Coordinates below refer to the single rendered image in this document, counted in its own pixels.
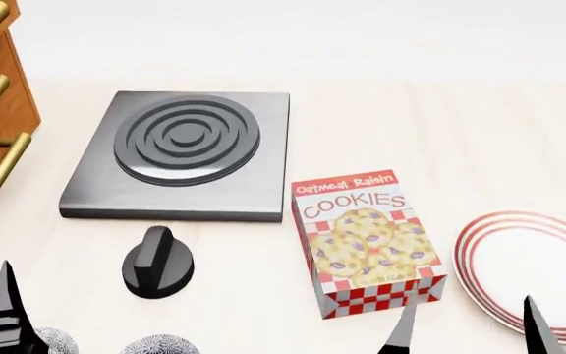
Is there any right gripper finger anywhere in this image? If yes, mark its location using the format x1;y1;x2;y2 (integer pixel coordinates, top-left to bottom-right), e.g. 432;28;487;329
378;302;419;354
523;294;566;354

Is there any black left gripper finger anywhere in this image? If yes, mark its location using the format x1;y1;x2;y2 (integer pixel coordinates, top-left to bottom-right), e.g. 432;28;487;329
0;260;51;354

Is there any black white patterned bowl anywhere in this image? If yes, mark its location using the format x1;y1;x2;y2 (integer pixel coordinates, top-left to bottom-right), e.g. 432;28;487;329
119;333;201;354
31;326;80;354

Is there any white plate with red rings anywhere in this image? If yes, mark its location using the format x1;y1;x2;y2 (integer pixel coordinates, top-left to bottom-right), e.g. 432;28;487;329
452;209;566;346

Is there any oatmeal raisin cookies box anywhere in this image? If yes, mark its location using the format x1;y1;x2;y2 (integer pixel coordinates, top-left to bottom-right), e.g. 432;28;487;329
290;168;448;321

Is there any black stove knob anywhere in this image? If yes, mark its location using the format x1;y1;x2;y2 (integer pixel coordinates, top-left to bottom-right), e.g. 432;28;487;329
121;225;197;300

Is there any grey flat stove burner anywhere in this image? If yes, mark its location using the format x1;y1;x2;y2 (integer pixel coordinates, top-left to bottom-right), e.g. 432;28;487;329
58;90;292;224

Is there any wooden drawer cabinet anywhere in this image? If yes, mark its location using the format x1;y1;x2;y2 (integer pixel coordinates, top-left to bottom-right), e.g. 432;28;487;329
0;0;42;225

